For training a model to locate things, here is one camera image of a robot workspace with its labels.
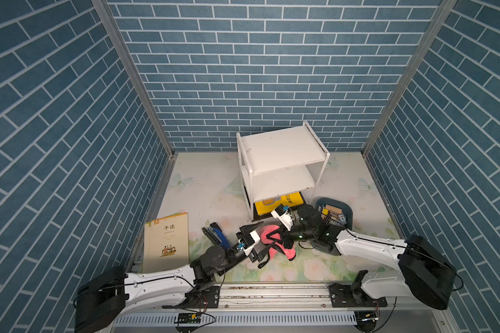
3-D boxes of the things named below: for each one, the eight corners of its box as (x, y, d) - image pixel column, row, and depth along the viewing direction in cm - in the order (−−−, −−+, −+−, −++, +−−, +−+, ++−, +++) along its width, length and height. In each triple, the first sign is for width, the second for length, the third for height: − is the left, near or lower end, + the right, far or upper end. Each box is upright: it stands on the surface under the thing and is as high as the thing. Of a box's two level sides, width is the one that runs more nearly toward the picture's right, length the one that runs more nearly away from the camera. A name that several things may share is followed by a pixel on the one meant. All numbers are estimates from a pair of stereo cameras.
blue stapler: (220, 255, 85) (219, 252, 83) (202, 232, 92) (201, 229, 90) (232, 244, 88) (232, 242, 86) (214, 222, 95) (213, 220, 92)
